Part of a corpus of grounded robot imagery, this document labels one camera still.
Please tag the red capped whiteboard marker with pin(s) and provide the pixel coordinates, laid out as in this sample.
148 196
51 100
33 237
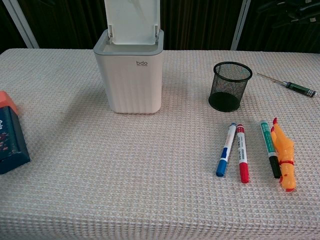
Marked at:
242 152

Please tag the beige waffle weave tablecloth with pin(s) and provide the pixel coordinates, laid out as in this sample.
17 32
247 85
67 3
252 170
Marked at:
150 175

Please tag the white frame post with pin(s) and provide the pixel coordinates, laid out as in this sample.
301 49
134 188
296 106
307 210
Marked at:
22 25
240 25

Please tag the orange utility knife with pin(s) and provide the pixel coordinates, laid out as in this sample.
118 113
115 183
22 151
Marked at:
285 155

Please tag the white square box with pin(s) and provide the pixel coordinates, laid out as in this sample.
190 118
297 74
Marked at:
130 85

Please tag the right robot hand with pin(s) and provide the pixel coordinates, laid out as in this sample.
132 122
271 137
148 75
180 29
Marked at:
300 12

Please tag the dark blue box orange end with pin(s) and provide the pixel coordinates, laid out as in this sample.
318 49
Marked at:
12 140

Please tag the green black whiteboard marker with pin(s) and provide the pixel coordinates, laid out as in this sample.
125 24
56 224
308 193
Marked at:
267 140

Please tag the black mesh pen holder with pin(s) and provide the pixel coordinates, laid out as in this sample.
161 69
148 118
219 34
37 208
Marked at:
222 101

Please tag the blue capped whiteboard marker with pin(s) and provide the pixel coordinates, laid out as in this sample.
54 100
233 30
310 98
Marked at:
226 150

